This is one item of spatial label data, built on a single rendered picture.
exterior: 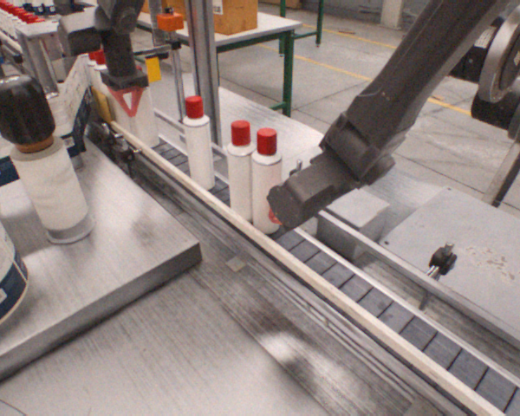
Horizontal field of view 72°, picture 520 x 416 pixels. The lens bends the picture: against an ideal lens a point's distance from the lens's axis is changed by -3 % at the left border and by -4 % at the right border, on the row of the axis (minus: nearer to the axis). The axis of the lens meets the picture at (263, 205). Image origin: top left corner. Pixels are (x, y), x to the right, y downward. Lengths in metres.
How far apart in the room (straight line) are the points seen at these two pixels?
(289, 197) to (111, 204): 0.49
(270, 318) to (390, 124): 0.38
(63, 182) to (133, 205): 0.17
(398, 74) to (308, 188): 0.16
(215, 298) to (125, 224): 0.24
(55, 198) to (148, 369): 0.33
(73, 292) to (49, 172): 0.20
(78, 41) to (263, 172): 0.41
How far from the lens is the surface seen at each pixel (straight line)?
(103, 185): 0.91
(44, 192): 0.71
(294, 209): 0.45
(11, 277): 0.69
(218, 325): 0.64
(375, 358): 0.60
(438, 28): 0.37
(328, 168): 0.47
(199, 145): 0.75
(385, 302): 0.63
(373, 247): 0.59
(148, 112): 0.97
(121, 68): 0.82
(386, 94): 0.40
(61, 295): 0.69
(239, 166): 0.64
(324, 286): 0.58
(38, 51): 1.19
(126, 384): 0.62
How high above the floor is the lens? 1.36
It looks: 39 degrees down
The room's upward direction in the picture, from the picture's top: straight up
